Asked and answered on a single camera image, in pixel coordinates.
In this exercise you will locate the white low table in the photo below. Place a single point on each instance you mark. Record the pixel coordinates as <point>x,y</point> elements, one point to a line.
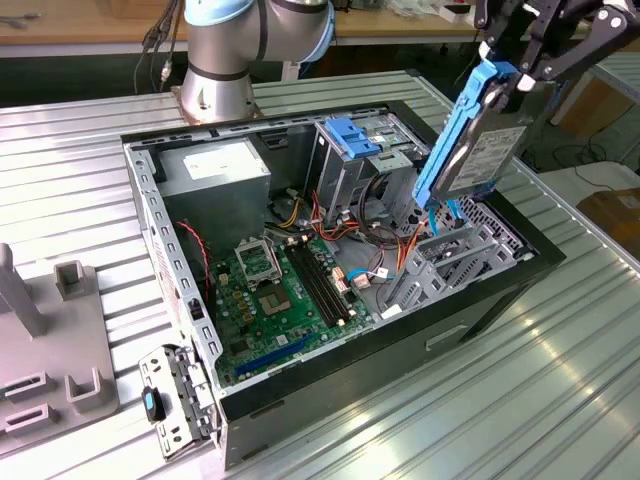
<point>565,180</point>

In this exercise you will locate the blue drive cage latch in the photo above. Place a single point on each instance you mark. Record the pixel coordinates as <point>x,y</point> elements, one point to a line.
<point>352,139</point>

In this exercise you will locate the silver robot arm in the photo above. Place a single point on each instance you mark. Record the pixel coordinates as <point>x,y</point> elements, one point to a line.
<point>220,55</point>

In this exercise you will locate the black and blue latch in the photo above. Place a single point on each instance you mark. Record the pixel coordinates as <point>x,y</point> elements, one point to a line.
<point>152,404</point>

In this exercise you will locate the grey disk bay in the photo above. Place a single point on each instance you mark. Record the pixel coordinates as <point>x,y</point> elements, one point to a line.
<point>450,260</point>

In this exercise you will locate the grey optical drive cage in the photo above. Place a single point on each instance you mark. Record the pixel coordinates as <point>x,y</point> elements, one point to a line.
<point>340,175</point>

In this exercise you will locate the hard disk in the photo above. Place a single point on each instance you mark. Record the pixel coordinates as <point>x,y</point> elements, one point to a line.
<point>480,155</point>

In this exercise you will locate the black open PC case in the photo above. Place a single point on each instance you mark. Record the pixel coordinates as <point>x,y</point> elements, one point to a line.
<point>350,360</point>

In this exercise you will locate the blue expansion slot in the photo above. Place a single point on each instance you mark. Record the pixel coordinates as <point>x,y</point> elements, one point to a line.
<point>272,356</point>

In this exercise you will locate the white boxes on desk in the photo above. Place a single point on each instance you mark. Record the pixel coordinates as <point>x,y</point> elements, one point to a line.
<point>452,16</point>

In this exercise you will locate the brown arm base plate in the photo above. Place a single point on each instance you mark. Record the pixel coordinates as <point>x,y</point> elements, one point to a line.
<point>255,112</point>

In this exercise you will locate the grey parts rack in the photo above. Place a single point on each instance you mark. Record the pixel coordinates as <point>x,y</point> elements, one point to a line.
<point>55,330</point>

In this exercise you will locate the large brown carton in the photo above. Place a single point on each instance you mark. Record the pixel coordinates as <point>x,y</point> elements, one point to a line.
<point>600,105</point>

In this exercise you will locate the wooden desk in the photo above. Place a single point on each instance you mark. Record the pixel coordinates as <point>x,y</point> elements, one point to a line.
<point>75,27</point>

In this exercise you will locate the CPU socket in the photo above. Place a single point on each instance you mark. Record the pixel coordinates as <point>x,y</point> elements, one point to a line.
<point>274,302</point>

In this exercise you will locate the black RAM slot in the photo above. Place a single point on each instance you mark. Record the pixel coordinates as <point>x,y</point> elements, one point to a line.
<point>326,283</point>
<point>311,286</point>

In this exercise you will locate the green motherboard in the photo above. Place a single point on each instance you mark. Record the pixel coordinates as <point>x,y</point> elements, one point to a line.
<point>280,340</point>

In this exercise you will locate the grey power supply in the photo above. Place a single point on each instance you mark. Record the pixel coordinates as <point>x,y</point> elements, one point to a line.
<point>215,195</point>

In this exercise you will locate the silver hinged slot bracket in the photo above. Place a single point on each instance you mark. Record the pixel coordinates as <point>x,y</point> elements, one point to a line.
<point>180,400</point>

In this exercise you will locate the brown cardboard box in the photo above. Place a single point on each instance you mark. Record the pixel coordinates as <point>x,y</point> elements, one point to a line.
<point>615,215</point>

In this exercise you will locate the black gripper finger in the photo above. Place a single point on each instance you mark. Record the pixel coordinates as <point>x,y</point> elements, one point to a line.
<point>487,25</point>
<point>607,27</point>

